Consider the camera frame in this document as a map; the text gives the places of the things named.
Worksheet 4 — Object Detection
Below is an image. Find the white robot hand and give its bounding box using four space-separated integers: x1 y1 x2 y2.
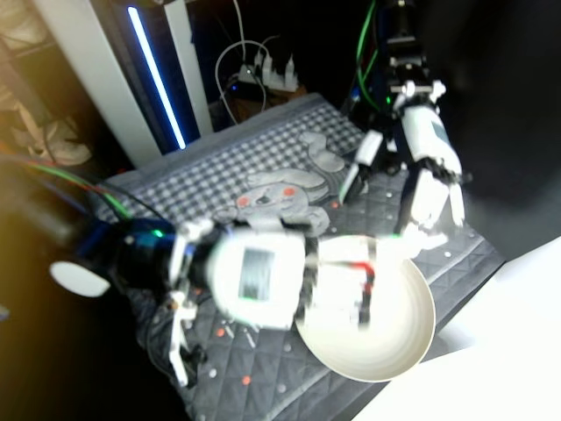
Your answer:
339 104 466 260
209 221 380 332

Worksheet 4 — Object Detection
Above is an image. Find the red block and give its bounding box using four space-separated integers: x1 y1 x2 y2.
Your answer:
344 260 376 293

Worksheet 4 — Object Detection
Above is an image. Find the white round bowl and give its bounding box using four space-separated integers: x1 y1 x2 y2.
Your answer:
292 234 437 383

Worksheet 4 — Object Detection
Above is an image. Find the grey quilt with bear print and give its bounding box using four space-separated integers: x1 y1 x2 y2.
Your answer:
93 91 508 421

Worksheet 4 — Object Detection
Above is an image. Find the white power strip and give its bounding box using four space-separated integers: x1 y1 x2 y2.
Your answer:
238 48 301 92

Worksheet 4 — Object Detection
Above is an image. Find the black box with blue light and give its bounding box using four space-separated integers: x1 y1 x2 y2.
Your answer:
226 80 265 98

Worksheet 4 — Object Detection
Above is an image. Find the blue light strip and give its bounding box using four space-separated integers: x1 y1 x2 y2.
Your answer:
126 5 188 151

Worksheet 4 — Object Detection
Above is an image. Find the white crumpled cloth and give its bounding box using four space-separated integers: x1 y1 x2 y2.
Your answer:
11 109 94 167

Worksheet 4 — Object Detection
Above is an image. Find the white column with dark middle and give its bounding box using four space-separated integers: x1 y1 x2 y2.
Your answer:
32 0 215 168

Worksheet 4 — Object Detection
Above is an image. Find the white looped cable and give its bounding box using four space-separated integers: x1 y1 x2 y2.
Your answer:
214 39 270 126

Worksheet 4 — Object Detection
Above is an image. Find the white hanging cable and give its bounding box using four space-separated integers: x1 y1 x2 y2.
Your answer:
230 0 245 46

